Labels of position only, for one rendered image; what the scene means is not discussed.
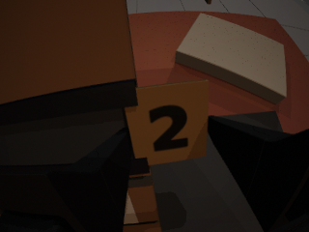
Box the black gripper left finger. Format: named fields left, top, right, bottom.
left=0, top=128, right=131, bottom=232

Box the brown tile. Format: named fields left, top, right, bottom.
left=125, top=80, right=210, bottom=166

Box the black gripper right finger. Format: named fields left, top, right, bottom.
left=208, top=116, right=309, bottom=232

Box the white paper ticket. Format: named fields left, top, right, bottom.
left=124, top=193, right=139, bottom=224

